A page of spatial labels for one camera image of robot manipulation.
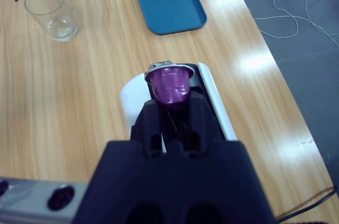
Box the black power cable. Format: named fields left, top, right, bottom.
left=274, top=186, right=339, bottom=221

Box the clear glass cup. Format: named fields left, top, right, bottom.
left=24, top=0, right=79, bottom=43

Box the purple coffee capsule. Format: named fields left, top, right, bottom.
left=144, top=61, right=195, bottom=111

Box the teal rectangular plastic tray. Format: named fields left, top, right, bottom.
left=129, top=0, right=208, bottom=36

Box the white capsule coffee machine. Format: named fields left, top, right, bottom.
left=120, top=62, right=239, bottom=142

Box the white cable on floor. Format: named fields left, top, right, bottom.
left=254, top=0, right=339, bottom=50

